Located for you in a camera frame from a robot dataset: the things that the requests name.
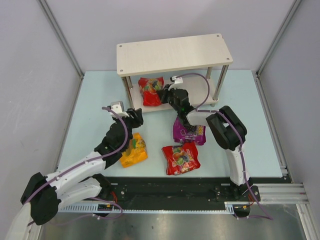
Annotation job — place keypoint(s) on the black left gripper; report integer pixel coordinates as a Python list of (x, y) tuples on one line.
[(133, 118)]

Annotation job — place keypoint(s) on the aluminium corner post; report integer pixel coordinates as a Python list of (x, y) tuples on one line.
[(49, 14), (279, 35)]

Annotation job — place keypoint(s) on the beige two-tier shelf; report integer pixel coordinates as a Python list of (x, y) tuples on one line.
[(166, 57)]

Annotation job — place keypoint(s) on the red candy bag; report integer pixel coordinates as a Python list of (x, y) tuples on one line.
[(181, 158), (148, 88)]

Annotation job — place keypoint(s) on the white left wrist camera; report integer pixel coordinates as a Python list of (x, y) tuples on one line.
[(118, 110)]

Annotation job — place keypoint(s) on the aluminium right side rail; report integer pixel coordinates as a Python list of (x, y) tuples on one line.
[(292, 187)]

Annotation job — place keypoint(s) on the white slotted cable duct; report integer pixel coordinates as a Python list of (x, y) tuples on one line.
[(208, 207)]

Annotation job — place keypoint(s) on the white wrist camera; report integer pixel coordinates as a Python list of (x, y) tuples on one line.
[(176, 80), (118, 110)]

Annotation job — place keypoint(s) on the orange candy bag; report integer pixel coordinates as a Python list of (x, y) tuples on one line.
[(136, 152)]

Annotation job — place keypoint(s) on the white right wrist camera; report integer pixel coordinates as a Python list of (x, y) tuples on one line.
[(176, 80)]

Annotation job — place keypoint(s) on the purple candy bag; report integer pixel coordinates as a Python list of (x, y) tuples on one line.
[(182, 135)]

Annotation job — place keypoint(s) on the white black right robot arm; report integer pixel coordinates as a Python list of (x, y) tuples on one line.
[(227, 129)]

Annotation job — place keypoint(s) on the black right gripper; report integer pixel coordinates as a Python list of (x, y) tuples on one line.
[(167, 95)]

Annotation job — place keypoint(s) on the aluminium left corner post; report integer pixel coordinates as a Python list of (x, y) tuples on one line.
[(49, 14)]

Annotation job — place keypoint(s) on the aluminium right corner post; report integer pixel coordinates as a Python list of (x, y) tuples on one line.
[(279, 35)]

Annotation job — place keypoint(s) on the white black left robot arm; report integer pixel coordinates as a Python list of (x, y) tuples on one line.
[(47, 194)]

